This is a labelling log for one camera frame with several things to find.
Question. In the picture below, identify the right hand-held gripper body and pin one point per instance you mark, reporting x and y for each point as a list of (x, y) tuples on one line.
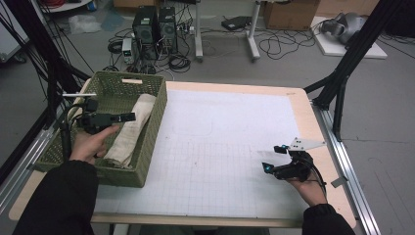
[(295, 169)]

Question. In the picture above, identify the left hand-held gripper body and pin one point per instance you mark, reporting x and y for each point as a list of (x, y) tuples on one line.
[(94, 120)]

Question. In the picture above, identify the cream printed cloth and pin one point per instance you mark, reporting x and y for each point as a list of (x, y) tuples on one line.
[(130, 137)]

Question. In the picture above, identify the green woven basket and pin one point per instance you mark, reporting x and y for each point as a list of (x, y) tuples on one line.
[(150, 130)]

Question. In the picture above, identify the person's left hand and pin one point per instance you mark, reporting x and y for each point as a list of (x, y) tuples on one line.
[(88, 147)]

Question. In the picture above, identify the person's right hand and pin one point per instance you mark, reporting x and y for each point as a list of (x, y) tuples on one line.
[(311, 192)]

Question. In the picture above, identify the white grid mat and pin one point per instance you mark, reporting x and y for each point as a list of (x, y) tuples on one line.
[(228, 130)]

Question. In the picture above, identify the white power supply unit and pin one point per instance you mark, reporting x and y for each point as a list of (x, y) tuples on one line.
[(128, 50)]

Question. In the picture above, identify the large black computer tower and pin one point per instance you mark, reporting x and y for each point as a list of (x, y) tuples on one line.
[(145, 32)]

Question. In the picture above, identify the slim black computer tower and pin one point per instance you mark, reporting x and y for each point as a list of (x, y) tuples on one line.
[(168, 31)]

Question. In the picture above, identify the clear plastic bag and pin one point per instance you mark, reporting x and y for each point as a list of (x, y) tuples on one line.
[(84, 24)]

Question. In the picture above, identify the white desk leg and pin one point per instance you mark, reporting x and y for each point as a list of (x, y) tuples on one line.
[(253, 36), (198, 32)]

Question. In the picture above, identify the white floor board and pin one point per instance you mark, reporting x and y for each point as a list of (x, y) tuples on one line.
[(332, 49)]

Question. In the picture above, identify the black flat device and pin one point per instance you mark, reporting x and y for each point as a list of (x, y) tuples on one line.
[(235, 23)]

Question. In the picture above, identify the brown cardboard box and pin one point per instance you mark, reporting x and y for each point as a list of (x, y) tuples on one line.
[(290, 14)]

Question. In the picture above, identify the grey robot head shell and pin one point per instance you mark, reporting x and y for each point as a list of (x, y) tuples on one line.
[(345, 26)]

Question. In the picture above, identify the grey metal bracket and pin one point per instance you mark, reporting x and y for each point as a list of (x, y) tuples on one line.
[(339, 182)]

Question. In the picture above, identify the aluminium rail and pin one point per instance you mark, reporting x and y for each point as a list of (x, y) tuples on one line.
[(352, 176), (29, 153)]

